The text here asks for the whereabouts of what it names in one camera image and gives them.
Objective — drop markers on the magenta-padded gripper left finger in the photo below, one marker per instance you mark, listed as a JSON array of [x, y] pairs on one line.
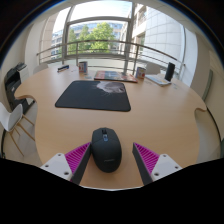
[[76, 158]]

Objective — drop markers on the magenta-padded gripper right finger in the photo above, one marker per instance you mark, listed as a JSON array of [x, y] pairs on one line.
[[148, 159]]

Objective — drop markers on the black computer mouse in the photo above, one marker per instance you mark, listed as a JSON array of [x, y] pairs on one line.
[[106, 151]]

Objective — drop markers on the black printed mouse pad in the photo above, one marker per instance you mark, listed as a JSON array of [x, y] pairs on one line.
[[86, 96]]

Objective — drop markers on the white chair with wooden legs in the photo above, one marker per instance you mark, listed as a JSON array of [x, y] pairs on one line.
[[9, 118]]

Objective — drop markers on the printed mug with blue band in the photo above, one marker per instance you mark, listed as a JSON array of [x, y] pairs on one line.
[[141, 73]]

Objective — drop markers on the red magazine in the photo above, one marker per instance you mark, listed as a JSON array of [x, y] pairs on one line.
[[115, 76]]

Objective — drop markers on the black cylindrical speaker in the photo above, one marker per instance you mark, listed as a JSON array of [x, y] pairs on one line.
[[169, 71]]

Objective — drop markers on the small dark blue box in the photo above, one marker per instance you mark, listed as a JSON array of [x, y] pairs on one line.
[[63, 68]]

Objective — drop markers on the printed mug with red band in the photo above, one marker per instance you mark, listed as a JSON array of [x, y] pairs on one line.
[[83, 67]]

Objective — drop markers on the black and white printer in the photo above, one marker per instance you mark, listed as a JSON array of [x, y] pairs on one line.
[[14, 85]]

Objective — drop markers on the metal balcony railing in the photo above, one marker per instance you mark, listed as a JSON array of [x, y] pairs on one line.
[[100, 42]]

